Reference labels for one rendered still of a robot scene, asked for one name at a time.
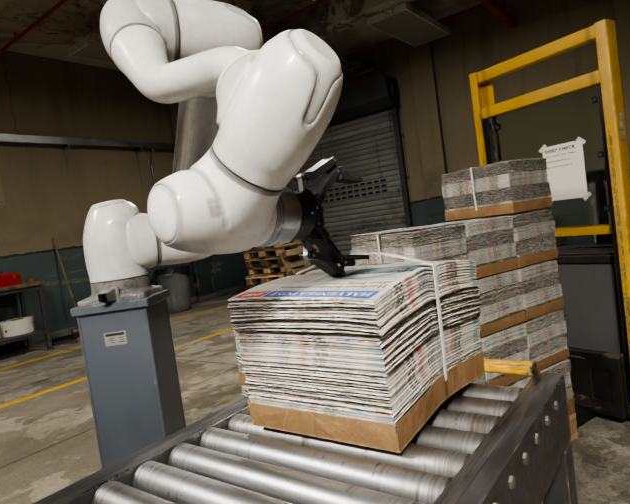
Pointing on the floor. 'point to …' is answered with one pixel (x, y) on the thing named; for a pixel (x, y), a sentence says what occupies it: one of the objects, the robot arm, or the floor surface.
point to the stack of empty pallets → (266, 263)
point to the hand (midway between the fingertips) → (355, 217)
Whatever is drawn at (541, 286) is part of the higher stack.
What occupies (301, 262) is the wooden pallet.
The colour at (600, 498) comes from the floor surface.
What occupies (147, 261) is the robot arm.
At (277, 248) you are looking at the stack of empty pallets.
